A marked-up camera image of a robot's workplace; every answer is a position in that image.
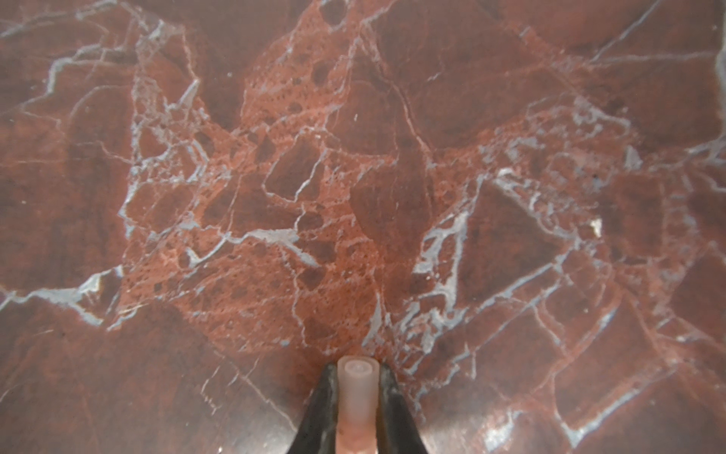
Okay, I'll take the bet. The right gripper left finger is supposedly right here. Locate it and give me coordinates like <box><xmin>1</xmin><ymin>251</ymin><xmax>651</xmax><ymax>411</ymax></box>
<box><xmin>287</xmin><ymin>362</ymin><xmax>340</xmax><ymax>454</ymax></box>

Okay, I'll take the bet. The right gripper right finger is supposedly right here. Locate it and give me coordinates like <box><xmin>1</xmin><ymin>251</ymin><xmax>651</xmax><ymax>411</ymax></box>
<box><xmin>376</xmin><ymin>363</ymin><xmax>428</xmax><ymax>454</ymax></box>

